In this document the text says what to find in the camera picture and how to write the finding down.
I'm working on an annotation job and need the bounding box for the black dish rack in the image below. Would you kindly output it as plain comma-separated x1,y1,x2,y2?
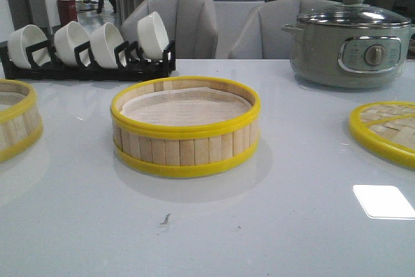
1,40,176,82

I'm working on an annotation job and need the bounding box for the glass pot lid with knob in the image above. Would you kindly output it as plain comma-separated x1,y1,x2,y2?
297,0,412,28

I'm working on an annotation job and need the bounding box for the woven bamboo steamer lid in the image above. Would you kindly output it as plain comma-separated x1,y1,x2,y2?
348,101,414,169

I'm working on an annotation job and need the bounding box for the grey chair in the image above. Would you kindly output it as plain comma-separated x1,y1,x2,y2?
228,0,336,59
120,0,218,59

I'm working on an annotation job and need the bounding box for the grey chair left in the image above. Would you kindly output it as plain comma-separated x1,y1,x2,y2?
120,0,218,59

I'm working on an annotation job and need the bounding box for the grey-green electric cooking pot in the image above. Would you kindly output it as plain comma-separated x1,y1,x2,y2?
281,22,414,88

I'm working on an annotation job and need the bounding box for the white bowl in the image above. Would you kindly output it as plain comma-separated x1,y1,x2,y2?
7,25,47,69
54,21,89,67
90,23,125,69

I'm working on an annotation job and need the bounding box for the white bowl far left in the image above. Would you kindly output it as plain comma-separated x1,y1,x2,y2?
7,25,47,69

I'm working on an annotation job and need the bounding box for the white bowl right end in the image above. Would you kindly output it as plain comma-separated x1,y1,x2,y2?
137,12,169,60

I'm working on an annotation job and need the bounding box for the white liner paper in steamer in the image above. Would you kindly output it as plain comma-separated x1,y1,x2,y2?
121,87,252,126

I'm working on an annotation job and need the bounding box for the grey chair right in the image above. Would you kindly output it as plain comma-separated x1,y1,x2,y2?
228,0,336,59

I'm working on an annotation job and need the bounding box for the bamboo steamer basket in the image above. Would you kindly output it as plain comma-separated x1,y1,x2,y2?
110,76,261,178
1,78,43,162

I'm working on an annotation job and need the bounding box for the red bin background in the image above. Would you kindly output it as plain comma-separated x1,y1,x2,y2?
56,0,78,27

